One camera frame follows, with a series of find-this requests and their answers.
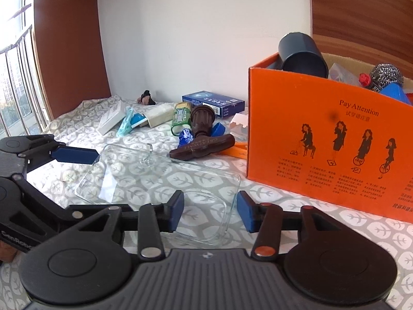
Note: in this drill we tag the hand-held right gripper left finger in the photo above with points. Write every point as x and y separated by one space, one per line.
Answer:
177 210

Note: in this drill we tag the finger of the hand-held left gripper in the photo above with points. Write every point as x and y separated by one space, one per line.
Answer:
96 209
75 155

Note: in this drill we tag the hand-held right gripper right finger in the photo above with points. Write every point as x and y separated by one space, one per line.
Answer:
244 212

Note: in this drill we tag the clear glass container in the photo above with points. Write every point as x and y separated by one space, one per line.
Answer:
145 180

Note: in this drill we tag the orange cardboard box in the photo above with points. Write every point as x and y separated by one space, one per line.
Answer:
322 168

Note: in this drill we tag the black marker with red cap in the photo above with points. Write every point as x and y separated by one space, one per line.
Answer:
364 79

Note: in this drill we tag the white flat box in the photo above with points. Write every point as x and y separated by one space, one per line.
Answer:
111 118

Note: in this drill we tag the light blue clothes peg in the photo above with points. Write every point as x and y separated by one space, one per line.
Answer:
125 126

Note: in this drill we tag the orange flat strip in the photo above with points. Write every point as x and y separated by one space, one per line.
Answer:
237 151

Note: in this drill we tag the teal plastic piece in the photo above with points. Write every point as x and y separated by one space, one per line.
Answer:
140 121

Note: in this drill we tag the blue foil wrapper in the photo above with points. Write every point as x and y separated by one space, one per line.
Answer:
186 136

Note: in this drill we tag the blue plastic clip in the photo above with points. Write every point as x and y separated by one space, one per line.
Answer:
218 129

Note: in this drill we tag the window with metal railing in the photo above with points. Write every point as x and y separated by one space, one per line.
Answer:
19 87

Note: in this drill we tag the small brown toy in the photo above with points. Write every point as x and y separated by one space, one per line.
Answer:
146 98

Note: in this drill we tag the cream rectangular pack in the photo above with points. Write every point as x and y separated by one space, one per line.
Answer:
159 114

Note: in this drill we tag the brown hair dryer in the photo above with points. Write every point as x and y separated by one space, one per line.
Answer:
201 119

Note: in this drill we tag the green small bottle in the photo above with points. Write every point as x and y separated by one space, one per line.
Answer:
180 116

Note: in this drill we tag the grey leaf-print bedsheet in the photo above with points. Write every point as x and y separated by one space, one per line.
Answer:
355 229

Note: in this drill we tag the blue printed carton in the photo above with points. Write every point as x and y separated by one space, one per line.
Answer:
209 100

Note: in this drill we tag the dark grey cup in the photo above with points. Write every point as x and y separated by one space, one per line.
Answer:
300 55

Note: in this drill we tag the clear plastic bag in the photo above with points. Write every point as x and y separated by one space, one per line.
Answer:
342 72

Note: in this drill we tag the blue plastic piece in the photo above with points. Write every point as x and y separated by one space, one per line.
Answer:
397 93

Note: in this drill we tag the steel wool scrubber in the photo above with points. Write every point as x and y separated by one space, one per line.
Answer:
385 74

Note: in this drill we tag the wood-grain board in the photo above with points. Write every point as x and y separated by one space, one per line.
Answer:
361 13

